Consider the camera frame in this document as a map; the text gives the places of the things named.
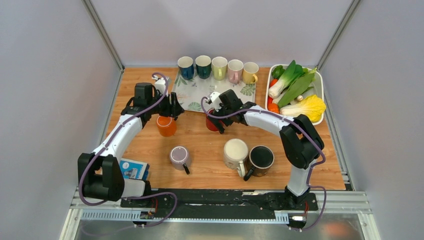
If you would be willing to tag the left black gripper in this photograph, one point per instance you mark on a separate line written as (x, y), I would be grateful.
(174, 110)

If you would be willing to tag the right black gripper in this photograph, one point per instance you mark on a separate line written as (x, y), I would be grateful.
(215, 121)

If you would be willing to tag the red mug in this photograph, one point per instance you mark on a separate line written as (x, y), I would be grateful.
(210, 126)

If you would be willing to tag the orange mug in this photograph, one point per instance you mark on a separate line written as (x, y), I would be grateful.
(166, 126)

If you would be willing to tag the cream cat pattern mug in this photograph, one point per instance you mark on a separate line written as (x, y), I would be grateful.
(235, 153)

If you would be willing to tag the blue mug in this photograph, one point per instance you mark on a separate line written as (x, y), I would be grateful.
(186, 67)

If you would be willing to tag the mauve mug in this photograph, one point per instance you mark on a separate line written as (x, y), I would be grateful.
(180, 159)

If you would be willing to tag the teal mug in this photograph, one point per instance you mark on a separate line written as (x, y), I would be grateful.
(203, 64)

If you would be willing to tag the pink mug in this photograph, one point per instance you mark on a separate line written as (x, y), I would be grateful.
(234, 71)

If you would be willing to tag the light green faceted mug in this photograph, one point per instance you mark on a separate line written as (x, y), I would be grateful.
(219, 67)

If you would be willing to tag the pale yellow mug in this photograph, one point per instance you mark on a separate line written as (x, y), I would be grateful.
(249, 74)

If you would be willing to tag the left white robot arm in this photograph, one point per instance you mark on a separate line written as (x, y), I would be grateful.
(99, 173)

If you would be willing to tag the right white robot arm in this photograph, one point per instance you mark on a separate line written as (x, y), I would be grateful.
(301, 142)

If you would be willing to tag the black floral mug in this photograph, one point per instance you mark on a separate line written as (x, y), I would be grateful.
(259, 161)

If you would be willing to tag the orange toy pumpkin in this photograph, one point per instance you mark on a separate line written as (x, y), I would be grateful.
(272, 105)

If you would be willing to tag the red tomato toy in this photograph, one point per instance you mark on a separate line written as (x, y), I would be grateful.
(273, 82)

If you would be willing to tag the green bell pepper toy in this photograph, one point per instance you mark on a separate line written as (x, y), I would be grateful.
(277, 72)

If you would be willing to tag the blue booklet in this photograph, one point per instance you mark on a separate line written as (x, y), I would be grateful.
(132, 169)

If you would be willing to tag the green bok choy toy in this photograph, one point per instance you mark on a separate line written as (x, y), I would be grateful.
(292, 83)

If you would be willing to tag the white vegetable tub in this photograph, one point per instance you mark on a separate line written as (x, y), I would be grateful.
(317, 87)

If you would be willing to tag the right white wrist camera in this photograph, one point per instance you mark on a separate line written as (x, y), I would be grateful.
(214, 100)

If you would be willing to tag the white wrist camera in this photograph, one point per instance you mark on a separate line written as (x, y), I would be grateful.
(161, 84)
(214, 100)

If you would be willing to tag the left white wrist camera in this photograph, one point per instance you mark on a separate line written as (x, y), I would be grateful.
(161, 84)

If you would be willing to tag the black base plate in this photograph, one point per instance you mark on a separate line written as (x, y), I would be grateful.
(220, 204)

